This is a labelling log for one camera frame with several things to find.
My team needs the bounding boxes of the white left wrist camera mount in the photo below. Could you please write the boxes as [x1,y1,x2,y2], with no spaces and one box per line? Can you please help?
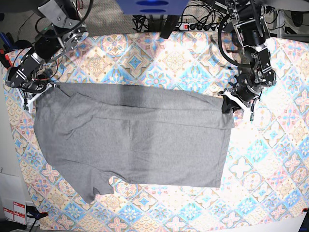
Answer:
[218,89,260,122]

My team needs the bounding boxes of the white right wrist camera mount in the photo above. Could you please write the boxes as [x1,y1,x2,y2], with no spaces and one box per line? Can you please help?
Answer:
[18,82,56,114]

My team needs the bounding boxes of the grey T-shirt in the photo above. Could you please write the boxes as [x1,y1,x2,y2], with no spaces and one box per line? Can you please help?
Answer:
[34,83,234,203]

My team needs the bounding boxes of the red clamp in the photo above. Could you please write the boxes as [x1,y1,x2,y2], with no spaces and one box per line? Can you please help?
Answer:
[0,49,13,70]

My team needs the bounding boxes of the white box red labels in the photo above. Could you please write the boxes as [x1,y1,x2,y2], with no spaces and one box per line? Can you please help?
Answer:
[0,173,27,225]

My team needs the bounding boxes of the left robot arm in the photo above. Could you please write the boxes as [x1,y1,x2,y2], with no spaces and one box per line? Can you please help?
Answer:
[218,0,276,114]

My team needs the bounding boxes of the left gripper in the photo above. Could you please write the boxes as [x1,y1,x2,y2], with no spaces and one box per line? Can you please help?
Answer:
[221,73,262,114]

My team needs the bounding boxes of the colourful patterned tablecloth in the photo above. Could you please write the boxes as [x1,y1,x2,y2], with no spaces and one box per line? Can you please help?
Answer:
[3,32,309,232]

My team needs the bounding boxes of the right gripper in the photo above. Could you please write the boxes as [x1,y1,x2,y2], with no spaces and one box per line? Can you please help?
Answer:
[6,70,50,93]

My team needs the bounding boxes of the blue box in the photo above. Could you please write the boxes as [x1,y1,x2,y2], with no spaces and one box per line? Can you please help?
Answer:
[116,0,189,15]

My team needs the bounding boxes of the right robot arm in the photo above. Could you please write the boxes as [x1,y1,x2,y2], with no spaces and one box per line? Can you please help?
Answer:
[0,0,93,94]

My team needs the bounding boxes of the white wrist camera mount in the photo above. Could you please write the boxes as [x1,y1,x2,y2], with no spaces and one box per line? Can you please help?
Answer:
[218,89,260,122]
[18,82,56,114]

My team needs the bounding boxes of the white power strip red switch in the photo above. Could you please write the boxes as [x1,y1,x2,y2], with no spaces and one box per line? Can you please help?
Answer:
[178,22,219,31]

